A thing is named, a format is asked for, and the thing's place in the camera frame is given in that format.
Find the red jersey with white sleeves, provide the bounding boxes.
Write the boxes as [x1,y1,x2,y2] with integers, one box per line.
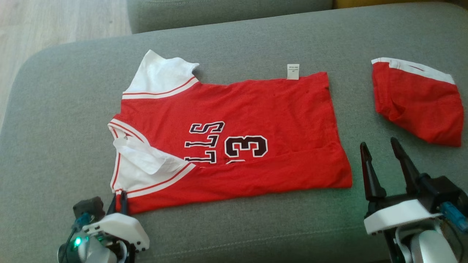
[108,49,353,215]

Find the grey sofa seat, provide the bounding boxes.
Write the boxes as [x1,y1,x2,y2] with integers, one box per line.
[0,2,468,263]

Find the red shorts with white stripes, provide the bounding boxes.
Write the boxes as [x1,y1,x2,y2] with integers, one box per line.
[371,57,464,147]

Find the blue left camera connector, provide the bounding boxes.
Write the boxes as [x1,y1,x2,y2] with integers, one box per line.
[71,213,94,230]

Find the grey sofa back cushion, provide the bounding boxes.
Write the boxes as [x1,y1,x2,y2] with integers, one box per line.
[127,0,334,34]

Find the blue camera connector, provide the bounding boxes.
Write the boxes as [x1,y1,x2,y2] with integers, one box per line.
[440,202,468,234]
[71,213,94,230]

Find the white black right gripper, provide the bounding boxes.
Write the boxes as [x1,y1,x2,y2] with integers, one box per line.
[360,137,443,235]

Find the blue right camera connector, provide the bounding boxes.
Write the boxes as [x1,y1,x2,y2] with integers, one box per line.
[440,202,468,234]

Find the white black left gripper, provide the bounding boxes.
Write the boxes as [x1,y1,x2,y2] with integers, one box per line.
[82,191,150,252]

